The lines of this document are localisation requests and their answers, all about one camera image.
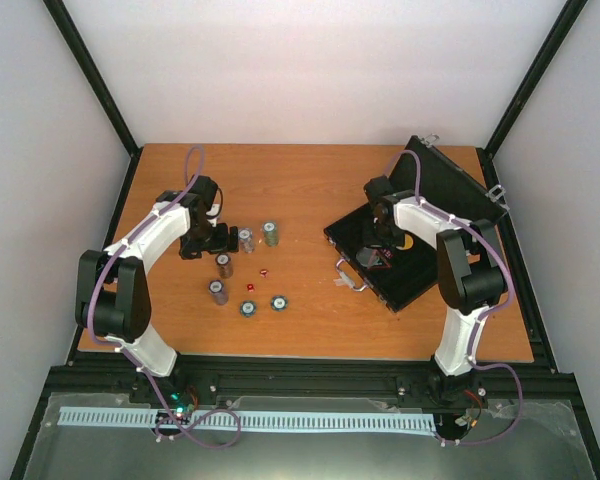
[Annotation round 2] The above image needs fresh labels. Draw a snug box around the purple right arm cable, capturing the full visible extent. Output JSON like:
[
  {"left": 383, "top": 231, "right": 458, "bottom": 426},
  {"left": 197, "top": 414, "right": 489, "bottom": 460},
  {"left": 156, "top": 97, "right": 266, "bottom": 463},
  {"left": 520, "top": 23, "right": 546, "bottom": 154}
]
[{"left": 380, "top": 150, "right": 526, "bottom": 446}]

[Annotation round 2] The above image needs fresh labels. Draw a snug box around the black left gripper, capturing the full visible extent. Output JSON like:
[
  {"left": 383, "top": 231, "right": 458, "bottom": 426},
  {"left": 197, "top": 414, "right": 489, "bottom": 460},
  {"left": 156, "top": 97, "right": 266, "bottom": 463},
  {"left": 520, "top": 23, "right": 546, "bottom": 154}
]
[{"left": 182, "top": 221, "right": 240, "bottom": 260}]

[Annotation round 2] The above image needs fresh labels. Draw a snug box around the green 20 chip stack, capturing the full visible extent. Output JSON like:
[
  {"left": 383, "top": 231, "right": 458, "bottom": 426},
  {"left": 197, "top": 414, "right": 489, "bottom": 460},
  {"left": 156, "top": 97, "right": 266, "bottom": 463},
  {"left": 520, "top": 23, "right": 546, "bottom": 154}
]
[{"left": 262, "top": 221, "right": 279, "bottom": 247}]

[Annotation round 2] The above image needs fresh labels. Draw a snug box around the black aluminium frame rail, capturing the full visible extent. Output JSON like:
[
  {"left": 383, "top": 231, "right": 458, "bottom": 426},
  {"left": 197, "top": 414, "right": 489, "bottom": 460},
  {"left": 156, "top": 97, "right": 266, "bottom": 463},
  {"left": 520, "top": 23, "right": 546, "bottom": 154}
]
[{"left": 40, "top": 360, "right": 581, "bottom": 411}]

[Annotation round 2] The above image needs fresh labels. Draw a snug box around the brown chip stack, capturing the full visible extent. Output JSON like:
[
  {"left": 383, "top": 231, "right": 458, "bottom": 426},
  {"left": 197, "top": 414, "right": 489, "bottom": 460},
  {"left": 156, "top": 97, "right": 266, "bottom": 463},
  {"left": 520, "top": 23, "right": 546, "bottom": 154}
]
[{"left": 215, "top": 253, "right": 233, "bottom": 279}]

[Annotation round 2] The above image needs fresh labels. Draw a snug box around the white perforated cable strip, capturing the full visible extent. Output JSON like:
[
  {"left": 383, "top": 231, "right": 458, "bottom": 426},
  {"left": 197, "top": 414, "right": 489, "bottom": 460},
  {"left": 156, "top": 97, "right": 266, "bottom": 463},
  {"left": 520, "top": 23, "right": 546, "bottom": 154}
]
[{"left": 57, "top": 406, "right": 436, "bottom": 436}]

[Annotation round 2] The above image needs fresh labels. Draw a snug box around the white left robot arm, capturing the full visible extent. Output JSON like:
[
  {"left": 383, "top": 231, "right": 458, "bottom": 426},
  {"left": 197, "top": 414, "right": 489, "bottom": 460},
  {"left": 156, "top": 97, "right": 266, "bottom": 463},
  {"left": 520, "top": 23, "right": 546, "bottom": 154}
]
[{"left": 75, "top": 176, "right": 239, "bottom": 403}]

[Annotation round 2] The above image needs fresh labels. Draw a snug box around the blue 10 chip stack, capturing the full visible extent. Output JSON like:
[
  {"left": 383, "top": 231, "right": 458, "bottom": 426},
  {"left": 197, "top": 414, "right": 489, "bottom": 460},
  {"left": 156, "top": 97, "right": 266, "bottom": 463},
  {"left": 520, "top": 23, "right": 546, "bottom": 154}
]
[{"left": 238, "top": 228, "right": 255, "bottom": 253}]

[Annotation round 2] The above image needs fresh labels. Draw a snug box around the black poker set case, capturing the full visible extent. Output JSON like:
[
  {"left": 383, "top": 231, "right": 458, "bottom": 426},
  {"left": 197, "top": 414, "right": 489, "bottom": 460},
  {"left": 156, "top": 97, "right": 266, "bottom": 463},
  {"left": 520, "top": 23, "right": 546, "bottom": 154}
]
[{"left": 324, "top": 136, "right": 507, "bottom": 312}]

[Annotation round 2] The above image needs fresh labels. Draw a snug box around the white dealer button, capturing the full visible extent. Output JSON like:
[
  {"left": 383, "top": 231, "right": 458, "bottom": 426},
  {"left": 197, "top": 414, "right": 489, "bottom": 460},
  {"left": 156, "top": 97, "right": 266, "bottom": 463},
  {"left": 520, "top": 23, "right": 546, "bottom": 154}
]
[{"left": 398, "top": 234, "right": 414, "bottom": 251}]

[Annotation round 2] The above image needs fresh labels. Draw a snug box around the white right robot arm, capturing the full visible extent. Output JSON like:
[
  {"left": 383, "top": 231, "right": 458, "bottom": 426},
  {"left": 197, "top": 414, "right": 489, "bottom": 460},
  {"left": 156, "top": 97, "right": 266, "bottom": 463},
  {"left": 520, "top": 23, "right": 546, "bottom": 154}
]
[{"left": 364, "top": 175, "right": 513, "bottom": 377}]

